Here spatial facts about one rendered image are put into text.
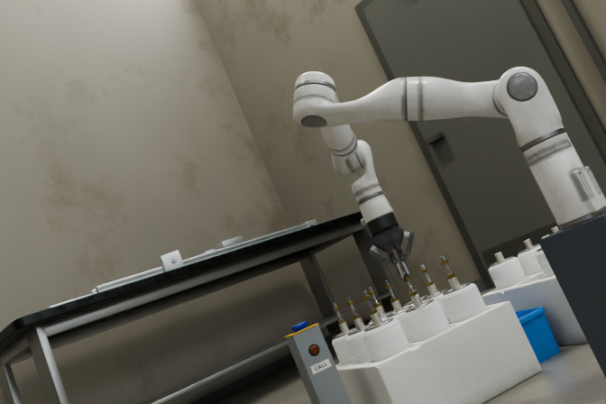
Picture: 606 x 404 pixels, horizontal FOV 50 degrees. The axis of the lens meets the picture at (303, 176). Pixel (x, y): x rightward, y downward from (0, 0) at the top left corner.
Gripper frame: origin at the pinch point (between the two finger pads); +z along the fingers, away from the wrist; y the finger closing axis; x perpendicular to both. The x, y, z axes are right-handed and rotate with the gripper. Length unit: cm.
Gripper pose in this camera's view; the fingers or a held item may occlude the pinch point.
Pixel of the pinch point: (402, 269)
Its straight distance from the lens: 164.5
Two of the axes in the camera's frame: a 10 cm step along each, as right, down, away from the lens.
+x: 0.9, 1.6, 9.8
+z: 3.9, 9.0, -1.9
